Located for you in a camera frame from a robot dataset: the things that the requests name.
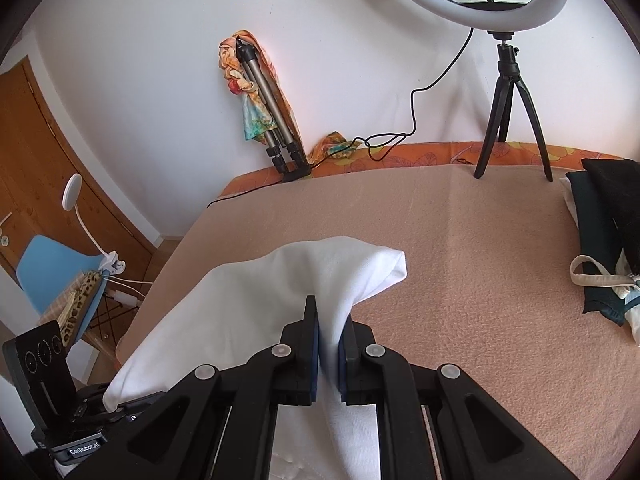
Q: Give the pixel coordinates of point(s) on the white desk lamp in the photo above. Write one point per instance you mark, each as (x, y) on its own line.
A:
(71, 192)

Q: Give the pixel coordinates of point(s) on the orange floral bedsheet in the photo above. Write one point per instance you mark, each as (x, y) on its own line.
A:
(410, 157)

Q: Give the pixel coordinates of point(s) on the folded silver tripod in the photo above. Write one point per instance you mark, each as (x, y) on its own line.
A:
(260, 80)

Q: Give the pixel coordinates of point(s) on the wooden door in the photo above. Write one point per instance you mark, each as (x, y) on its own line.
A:
(60, 160)

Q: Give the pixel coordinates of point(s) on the colourful floral scarf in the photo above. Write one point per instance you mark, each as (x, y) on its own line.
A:
(232, 67)

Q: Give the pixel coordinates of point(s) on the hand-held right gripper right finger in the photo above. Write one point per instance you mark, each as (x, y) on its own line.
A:
(343, 370)

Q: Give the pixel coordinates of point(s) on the small colourful floral cloth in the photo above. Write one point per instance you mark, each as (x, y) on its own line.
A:
(330, 145)

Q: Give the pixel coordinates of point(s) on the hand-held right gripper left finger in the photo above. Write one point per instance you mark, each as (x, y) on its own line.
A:
(314, 360)

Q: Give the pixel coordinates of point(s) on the blue chair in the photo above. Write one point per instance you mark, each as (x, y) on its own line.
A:
(50, 270)

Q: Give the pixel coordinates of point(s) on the white t-shirt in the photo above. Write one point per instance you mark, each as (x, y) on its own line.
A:
(260, 300)

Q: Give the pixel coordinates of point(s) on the black tripod stand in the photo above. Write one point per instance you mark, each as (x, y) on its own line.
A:
(505, 75)

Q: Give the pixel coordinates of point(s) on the white folded cloth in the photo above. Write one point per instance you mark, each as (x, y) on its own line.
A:
(570, 205)

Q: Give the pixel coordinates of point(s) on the black folded cloth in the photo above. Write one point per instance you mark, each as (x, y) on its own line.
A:
(615, 195)

